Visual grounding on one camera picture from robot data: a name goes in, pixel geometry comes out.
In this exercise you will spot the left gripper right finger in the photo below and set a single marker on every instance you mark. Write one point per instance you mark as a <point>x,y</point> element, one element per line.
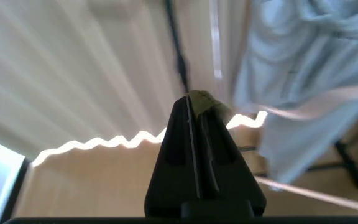
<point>232,180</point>

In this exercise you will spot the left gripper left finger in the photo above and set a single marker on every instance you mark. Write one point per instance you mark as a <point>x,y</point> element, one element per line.
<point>172,177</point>

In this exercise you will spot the green garment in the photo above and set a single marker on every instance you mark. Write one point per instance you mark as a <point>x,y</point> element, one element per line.
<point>202,101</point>

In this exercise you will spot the pink clothes hanger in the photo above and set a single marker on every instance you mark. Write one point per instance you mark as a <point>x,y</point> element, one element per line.
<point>322,196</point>

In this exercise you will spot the pale grey shorts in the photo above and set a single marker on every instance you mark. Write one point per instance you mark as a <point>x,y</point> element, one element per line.
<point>291,62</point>

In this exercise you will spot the black clothes rack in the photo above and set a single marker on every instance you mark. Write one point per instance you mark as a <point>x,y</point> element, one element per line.
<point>182,67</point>

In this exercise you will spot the beige curtain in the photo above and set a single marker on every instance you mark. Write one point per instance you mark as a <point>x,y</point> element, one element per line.
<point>73,77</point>

